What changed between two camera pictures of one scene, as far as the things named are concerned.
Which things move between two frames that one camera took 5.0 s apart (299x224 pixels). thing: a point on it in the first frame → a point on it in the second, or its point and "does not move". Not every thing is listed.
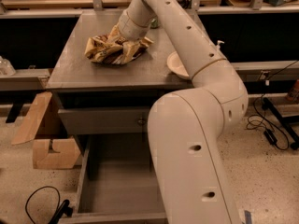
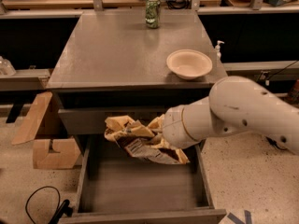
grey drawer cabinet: [104, 109] does not move
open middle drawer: [118, 183] does not move
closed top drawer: [86, 121] does not move
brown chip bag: [114, 49] → [146, 141]
